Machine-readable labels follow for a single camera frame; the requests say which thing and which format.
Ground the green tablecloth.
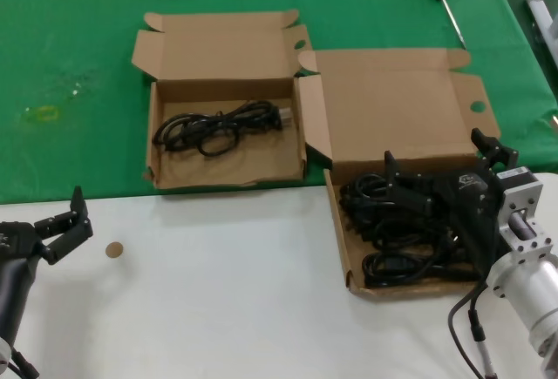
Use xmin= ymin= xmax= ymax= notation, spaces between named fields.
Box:
xmin=0 ymin=0 xmax=558 ymax=205

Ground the brown cardboard box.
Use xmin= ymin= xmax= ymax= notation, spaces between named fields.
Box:
xmin=130 ymin=8 xmax=314 ymax=191
xmin=297 ymin=46 xmax=523 ymax=297

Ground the black cable with metal connector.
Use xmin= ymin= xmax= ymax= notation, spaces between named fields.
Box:
xmin=468 ymin=302 xmax=496 ymax=379

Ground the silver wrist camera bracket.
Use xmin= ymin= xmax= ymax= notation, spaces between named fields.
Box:
xmin=495 ymin=166 xmax=558 ymax=262

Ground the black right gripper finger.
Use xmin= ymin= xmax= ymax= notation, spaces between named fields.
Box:
xmin=382 ymin=150 xmax=433 ymax=216
xmin=470 ymin=127 xmax=520 ymax=176

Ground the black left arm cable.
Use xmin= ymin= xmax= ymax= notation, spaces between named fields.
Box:
xmin=6 ymin=346 xmax=41 ymax=379

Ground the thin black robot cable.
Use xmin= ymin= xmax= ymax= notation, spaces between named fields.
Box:
xmin=447 ymin=281 xmax=487 ymax=379

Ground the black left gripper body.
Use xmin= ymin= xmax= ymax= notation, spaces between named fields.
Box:
xmin=0 ymin=220 xmax=47 ymax=346

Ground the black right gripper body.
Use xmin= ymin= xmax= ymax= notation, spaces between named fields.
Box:
xmin=433 ymin=168 xmax=503 ymax=278

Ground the grey white metal bar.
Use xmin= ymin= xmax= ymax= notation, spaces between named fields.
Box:
xmin=525 ymin=0 xmax=558 ymax=66

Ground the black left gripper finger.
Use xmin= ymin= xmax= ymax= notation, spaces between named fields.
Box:
xmin=33 ymin=186 xmax=95 ymax=266

